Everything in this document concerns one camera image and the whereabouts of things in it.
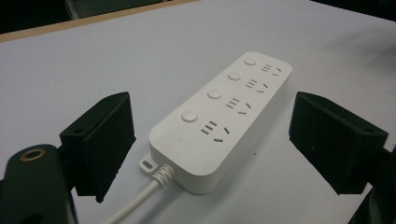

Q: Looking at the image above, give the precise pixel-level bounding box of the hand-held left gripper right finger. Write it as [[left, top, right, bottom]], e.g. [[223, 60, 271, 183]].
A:
[[288, 91, 389, 196]]

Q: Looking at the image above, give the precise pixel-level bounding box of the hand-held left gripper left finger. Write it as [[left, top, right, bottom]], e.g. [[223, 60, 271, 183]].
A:
[[59, 91, 137, 204]]

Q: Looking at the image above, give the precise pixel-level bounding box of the white power strip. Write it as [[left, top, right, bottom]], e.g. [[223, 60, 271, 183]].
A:
[[138, 50, 294, 196]]

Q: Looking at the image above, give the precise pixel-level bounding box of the white power strip cable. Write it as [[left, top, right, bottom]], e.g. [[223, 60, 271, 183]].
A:
[[101, 163, 176, 224]]

